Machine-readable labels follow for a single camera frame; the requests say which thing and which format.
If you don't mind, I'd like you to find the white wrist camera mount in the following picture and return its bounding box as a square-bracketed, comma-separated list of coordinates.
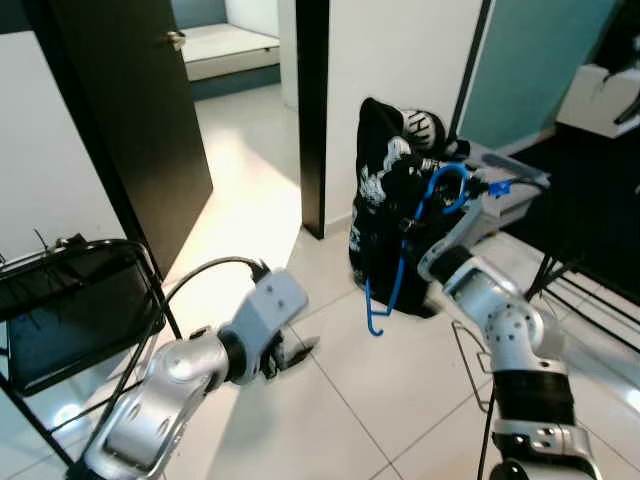
[233, 268, 311, 359]
[418, 185, 506, 281]

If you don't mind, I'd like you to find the blue plastic hanger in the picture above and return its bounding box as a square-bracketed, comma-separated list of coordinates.
[365, 162, 471, 337]

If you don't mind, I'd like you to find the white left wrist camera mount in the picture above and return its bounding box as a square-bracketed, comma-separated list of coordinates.
[233, 268, 311, 359]

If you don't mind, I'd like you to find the black folding chair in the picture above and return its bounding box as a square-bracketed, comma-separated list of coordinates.
[0, 238, 186, 469]

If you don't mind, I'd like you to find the grey plastic hanger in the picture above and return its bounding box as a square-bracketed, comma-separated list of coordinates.
[450, 320, 498, 413]

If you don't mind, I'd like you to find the black garment white print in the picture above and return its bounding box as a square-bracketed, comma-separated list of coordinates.
[348, 97, 476, 321]

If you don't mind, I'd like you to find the white low platform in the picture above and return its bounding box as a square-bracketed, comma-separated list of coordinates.
[180, 22, 281, 83]

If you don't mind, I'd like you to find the black door frame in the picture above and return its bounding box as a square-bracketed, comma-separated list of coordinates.
[297, 0, 331, 239]

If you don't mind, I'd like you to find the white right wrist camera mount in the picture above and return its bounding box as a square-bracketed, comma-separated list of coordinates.
[418, 185, 506, 281]

